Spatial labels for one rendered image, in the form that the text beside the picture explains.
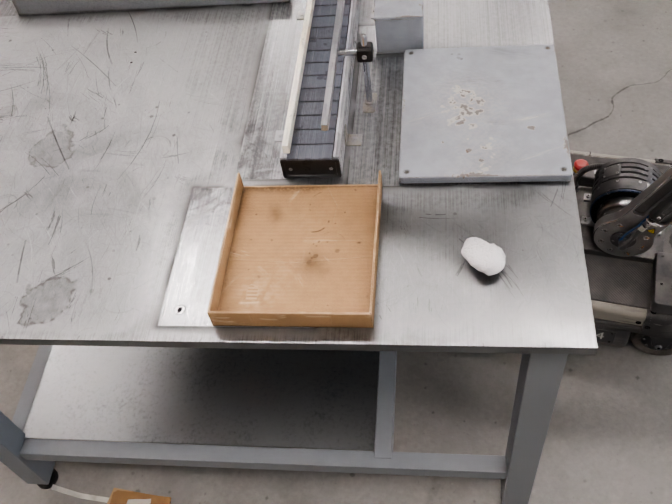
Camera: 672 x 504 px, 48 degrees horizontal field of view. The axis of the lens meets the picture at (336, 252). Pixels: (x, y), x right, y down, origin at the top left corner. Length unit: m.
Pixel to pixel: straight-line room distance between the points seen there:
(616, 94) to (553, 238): 1.59
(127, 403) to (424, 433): 0.75
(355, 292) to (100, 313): 0.43
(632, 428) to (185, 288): 1.23
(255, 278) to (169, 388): 0.71
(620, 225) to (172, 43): 1.13
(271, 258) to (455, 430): 0.90
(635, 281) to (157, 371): 1.21
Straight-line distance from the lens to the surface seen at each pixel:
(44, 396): 2.04
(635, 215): 1.89
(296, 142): 1.39
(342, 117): 1.43
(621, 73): 2.92
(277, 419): 1.81
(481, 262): 1.21
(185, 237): 1.36
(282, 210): 1.35
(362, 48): 1.43
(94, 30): 1.91
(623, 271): 2.02
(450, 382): 2.07
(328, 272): 1.25
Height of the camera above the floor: 1.84
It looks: 52 degrees down
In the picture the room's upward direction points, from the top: 10 degrees counter-clockwise
